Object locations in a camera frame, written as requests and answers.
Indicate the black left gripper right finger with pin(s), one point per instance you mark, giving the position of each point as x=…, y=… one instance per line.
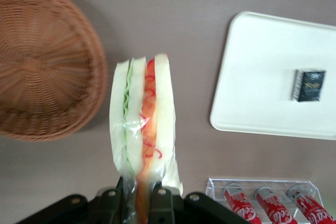
x=161, y=205

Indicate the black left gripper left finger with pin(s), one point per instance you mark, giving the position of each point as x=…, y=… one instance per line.
x=111, y=205

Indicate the triangle sandwich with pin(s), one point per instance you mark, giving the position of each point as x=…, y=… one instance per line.
x=139, y=108

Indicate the brown round wicker basket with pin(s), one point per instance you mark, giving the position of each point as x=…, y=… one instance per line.
x=44, y=61

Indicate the beige plastic tray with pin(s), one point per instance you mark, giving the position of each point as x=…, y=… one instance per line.
x=262, y=82

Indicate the clear acrylic bottle rack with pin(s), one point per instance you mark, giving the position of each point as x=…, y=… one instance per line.
x=215, y=190

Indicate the red cola bottle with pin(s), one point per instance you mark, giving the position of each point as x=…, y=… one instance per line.
x=312, y=208
x=275, y=208
x=240, y=205

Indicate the small black box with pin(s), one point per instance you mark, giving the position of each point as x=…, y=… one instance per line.
x=309, y=85

